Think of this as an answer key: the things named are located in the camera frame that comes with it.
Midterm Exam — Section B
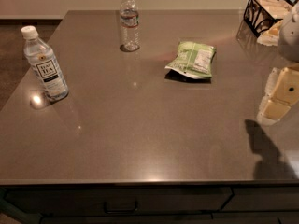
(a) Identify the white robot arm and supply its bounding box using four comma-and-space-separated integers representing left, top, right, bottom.
257, 3, 299, 126

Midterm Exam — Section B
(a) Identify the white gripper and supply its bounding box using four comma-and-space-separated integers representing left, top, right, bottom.
257, 63, 299, 126

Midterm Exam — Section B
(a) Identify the clear water bottle red label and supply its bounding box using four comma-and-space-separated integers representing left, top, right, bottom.
120, 0, 139, 52

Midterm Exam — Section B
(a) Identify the dark drawer with handle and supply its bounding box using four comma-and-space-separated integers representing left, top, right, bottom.
5, 187, 232, 217

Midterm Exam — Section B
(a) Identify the green snack bag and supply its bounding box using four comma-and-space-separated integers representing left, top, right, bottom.
165, 41, 216, 79

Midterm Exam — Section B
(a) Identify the black wire basket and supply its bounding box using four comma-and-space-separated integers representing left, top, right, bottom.
243, 0, 294, 37

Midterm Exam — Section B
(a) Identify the tea bottle white cap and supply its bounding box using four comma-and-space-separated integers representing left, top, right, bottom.
21, 25, 69, 102

